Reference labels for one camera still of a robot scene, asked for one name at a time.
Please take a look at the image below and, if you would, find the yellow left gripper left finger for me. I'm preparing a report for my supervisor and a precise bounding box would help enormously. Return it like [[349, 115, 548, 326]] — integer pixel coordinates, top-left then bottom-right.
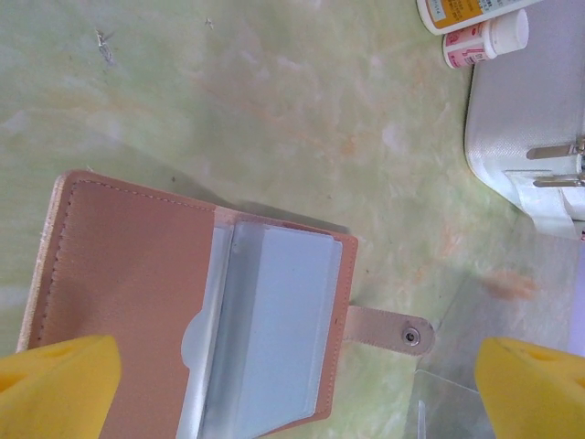
[[0, 334, 123, 439]]

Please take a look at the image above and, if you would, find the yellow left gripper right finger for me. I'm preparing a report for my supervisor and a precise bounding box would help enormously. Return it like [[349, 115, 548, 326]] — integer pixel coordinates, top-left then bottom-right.
[[474, 337, 585, 439]]

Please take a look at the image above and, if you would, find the white plastic card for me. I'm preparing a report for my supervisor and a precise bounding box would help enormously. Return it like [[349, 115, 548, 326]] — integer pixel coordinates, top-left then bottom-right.
[[237, 227, 344, 420]]

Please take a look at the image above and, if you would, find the stack of small packets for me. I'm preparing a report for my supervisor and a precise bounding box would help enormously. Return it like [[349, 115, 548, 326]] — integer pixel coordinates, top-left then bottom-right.
[[413, 273, 585, 439]]

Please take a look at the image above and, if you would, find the white fabric zip case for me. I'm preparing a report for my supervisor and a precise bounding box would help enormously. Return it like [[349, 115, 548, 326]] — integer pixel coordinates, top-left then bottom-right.
[[463, 0, 585, 241]]

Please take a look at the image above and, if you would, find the small white bottle pink label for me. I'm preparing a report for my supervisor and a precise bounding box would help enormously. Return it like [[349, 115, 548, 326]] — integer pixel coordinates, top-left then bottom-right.
[[441, 9, 530, 70]]

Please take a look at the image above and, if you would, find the white bottle orange label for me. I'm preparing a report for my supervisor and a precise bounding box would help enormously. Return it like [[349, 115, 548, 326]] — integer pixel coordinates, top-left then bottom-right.
[[416, 0, 545, 37]]

